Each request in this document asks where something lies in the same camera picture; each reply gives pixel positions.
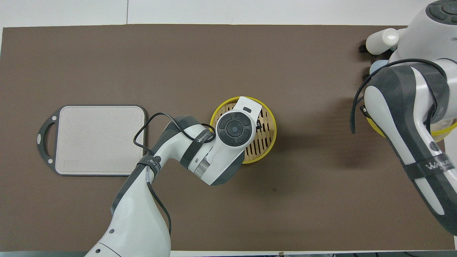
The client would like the yellow steamer basket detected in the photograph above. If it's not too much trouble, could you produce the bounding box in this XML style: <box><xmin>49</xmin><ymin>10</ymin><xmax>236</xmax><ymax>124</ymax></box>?
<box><xmin>210</xmin><ymin>96</ymin><xmax>277</xmax><ymax>165</ymax></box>

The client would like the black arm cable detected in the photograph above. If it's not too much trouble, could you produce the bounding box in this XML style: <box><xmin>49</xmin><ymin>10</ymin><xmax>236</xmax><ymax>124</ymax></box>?
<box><xmin>133</xmin><ymin>112</ymin><xmax>216</xmax><ymax>236</ymax></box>
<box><xmin>350</xmin><ymin>58</ymin><xmax>449</xmax><ymax>135</ymax></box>

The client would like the yellow-rimmed container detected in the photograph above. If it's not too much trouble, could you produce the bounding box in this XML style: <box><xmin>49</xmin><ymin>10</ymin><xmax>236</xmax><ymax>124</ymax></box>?
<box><xmin>366</xmin><ymin>118</ymin><xmax>457</xmax><ymax>142</ymax></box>

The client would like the black cup rack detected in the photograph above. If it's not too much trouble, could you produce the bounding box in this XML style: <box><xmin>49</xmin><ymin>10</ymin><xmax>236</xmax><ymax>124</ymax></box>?
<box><xmin>358</xmin><ymin>40</ymin><xmax>372</xmax><ymax>81</ymax></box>

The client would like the white cutting board grey rim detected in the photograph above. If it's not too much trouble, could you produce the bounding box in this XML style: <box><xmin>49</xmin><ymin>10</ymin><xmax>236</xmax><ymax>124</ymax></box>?
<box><xmin>37</xmin><ymin>105</ymin><xmax>147</xmax><ymax>177</ymax></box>

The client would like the brown table mat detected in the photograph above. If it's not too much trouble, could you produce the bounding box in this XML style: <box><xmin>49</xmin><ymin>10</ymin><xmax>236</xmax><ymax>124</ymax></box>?
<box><xmin>0</xmin><ymin>24</ymin><xmax>457</xmax><ymax>252</ymax></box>

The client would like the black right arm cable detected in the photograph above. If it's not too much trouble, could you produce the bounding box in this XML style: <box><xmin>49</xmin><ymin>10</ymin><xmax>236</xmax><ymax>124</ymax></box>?
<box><xmin>350</xmin><ymin>58</ymin><xmax>449</xmax><ymax>135</ymax></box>

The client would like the light blue cup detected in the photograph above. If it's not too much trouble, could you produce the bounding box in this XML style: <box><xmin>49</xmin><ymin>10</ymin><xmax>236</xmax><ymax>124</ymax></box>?
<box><xmin>370</xmin><ymin>60</ymin><xmax>390</xmax><ymax>75</ymax></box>

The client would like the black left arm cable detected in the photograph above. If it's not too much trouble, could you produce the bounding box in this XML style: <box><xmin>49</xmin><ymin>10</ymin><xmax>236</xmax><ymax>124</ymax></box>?
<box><xmin>133</xmin><ymin>112</ymin><xmax>216</xmax><ymax>236</ymax></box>

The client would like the white bottle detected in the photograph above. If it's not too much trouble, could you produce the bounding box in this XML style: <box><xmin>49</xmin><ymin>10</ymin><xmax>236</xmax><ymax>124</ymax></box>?
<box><xmin>365</xmin><ymin>28</ymin><xmax>402</xmax><ymax>55</ymax></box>

